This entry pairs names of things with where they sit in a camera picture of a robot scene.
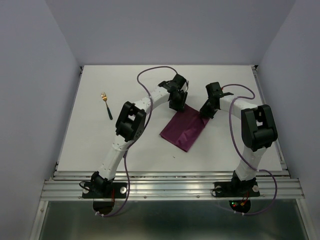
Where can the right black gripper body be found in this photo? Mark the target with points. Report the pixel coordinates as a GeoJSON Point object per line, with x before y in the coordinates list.
{"type": "Point", "coordinates": [209, 98]}

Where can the gold fork dark handle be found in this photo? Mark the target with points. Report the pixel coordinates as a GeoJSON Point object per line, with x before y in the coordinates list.
{"type": "Point", "coordinates": [105, 99]}

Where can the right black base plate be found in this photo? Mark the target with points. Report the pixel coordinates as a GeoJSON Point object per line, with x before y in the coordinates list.
{"type": "Point", "coordinates": [228, 189]}

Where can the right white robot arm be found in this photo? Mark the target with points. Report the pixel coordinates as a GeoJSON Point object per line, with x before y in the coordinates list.
{"type": "Point", "coordinates": [258, 132]}

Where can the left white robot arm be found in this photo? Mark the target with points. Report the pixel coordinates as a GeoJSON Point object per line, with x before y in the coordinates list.
{"type": "Point", "coordinates": [130, 126]}

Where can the purple cloth napkin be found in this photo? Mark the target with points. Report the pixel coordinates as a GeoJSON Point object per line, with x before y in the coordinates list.
{"type": "Point", "coordinates": [184, 128]}

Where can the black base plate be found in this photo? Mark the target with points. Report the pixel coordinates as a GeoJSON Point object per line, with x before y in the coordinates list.
{"type": "Point", "coordinates": [228, 189]}
{"type": "Point", "coordinates": [117, 190]}

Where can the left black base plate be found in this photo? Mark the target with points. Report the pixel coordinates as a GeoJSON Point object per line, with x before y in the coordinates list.
{"type": "Point", "coordinates": [117, 190]}

